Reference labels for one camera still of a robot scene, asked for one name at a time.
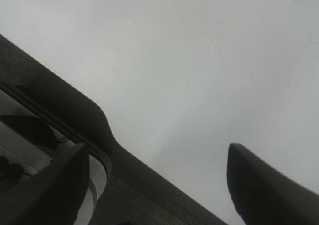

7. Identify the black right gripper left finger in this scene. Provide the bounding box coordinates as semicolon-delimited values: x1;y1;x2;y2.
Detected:
0;143;89;225

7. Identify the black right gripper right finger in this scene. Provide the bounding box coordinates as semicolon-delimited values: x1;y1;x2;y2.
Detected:
226;143;319;225

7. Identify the white microwave oven body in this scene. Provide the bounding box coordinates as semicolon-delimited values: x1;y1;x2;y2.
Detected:
0;37;223;225

